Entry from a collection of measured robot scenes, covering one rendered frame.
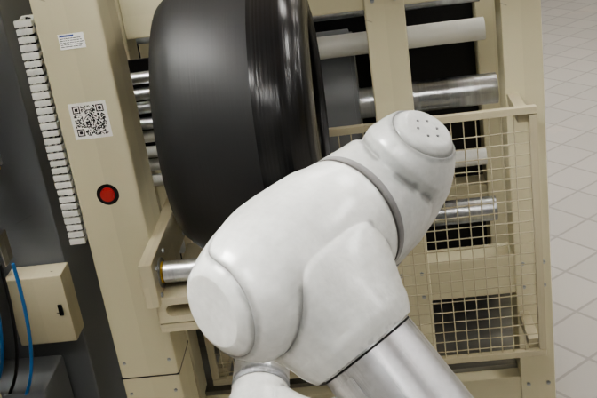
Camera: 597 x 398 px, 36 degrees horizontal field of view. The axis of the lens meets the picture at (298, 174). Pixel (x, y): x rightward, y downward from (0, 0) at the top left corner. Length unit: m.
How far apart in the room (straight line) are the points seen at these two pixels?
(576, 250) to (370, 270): 2.92
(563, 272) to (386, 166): 2.70
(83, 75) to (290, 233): 1.07
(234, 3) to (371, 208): 0.89
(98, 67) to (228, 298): 1.08
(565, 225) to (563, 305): 0.62
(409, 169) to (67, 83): 1.06
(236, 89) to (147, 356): 0.72
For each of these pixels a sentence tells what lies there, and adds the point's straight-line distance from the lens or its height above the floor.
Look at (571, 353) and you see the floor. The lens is 3.14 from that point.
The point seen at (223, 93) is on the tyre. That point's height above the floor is 1.29.
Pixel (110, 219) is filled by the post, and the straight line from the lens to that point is 1.94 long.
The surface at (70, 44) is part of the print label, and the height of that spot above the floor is 1.37.
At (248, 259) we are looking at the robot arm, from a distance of 0.80.
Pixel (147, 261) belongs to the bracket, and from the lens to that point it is 1.85.
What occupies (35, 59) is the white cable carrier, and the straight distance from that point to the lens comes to 1.90.
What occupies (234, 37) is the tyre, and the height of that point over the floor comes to 1.37.
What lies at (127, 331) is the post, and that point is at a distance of 2.06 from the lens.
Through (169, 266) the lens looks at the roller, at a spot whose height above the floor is 0.92.
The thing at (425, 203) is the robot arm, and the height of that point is 1.36.
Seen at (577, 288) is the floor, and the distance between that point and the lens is 3.48.
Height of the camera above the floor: 1.75
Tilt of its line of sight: 22 degrees down
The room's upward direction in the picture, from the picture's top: 8 degrees counter-clockwise
